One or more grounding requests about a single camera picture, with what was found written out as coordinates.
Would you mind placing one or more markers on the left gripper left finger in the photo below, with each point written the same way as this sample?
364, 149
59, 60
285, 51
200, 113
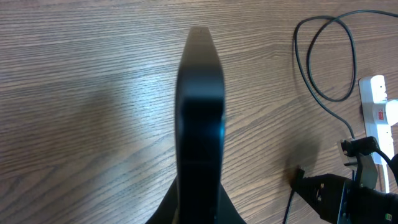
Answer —
166, 212

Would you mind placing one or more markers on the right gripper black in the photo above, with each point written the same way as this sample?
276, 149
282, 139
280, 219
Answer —
336, 200

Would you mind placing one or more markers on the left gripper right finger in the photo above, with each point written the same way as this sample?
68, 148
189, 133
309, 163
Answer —
227, 214

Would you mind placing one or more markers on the Samsung Galaxy smartphone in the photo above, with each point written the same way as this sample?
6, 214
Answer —
199, 128

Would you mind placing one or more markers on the white charger plug adapter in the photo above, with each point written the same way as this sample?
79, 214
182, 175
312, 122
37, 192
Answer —
392, 112

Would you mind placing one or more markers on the white power strip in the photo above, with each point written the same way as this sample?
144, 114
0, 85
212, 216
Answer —
373, 99

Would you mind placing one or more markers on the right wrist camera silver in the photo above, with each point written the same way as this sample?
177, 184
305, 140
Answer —
357, 154

